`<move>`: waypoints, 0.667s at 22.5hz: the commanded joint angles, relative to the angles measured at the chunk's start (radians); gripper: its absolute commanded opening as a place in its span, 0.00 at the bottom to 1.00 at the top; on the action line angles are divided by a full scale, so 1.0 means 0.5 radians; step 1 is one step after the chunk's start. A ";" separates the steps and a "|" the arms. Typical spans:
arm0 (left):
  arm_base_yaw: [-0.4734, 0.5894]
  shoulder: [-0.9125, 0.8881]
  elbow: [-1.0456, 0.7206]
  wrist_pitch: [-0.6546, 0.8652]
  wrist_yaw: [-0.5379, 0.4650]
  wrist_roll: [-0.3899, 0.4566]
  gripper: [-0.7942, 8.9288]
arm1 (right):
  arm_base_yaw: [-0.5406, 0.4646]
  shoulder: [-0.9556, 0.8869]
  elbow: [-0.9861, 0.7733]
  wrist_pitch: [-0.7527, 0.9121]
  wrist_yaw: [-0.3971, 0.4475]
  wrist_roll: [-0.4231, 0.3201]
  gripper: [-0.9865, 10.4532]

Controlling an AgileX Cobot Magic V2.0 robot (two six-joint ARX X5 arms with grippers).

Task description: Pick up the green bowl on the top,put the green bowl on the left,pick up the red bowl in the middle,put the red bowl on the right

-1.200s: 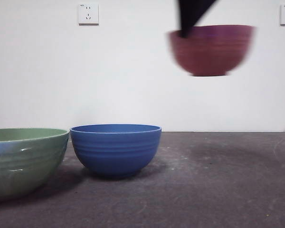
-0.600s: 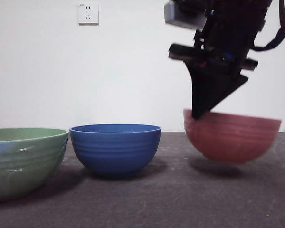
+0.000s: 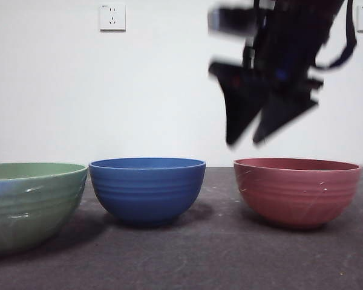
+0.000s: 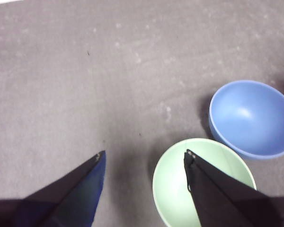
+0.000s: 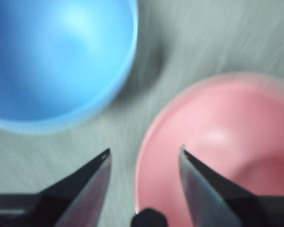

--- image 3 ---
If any red ribbed bowl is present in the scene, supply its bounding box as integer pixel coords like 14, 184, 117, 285
233, 157, 362, 230

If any green ribbed bowl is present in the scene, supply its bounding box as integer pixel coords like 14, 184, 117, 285
0, 162, 88, 257

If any blue ribbed bowl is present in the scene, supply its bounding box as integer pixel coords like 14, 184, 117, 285
88, 157, 207, 228

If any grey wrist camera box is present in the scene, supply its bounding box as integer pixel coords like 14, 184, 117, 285
207, 6, 258, 33

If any dark arm cable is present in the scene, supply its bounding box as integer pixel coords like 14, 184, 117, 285
316, 0, 358, 71

